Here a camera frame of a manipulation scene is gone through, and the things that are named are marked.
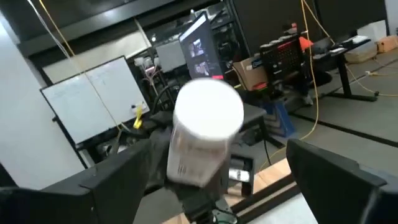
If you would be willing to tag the black computer monitor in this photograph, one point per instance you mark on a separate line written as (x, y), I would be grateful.
(199, 53)

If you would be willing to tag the black perforated equipment case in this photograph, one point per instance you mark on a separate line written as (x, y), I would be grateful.
(281, 57)

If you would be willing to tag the yellow marker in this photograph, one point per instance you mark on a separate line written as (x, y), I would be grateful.
(137, 119)

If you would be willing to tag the white storage box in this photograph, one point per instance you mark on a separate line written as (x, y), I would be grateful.
(370, 31)

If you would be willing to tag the grey flat panel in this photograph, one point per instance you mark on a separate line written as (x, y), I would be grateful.
(170, 57)

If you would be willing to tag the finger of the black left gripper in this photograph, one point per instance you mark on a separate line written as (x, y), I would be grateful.
(224, 168)
(160, 155)

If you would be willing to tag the white whiteboard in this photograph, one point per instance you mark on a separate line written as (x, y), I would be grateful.
(93, 102)

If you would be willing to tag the dark grey desk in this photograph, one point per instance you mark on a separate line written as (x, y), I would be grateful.
(250, 113)

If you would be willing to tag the white translucent table sheet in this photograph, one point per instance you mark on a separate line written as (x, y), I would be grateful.
(289, 214)

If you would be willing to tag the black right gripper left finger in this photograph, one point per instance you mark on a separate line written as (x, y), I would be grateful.
(93, 199)

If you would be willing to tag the black box with white label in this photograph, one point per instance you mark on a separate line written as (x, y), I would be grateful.
(245, 165)

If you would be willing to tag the black office desk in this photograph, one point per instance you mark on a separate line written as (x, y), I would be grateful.
(343, 74)

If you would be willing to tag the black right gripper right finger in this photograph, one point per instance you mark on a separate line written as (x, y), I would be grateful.
(335, 193)

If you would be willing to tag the orange object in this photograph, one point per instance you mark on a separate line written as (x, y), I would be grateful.
(305, 43)

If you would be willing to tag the small brown cardboard box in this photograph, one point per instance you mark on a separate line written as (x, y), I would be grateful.
(387, 43)

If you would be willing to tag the white-lid glass spice jar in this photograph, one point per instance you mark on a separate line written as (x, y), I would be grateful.
(205, 124)

